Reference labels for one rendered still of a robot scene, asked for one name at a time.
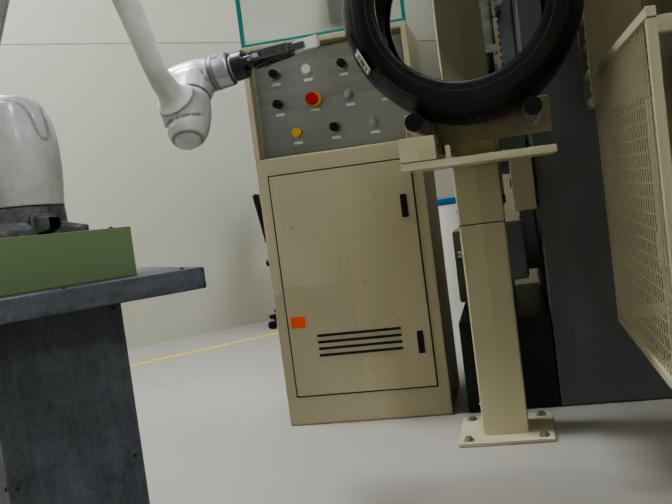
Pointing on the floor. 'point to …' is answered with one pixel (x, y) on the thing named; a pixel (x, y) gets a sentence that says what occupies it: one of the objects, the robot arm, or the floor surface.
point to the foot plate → (543, 431)
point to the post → (483, 235)
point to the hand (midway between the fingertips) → (305, 44)
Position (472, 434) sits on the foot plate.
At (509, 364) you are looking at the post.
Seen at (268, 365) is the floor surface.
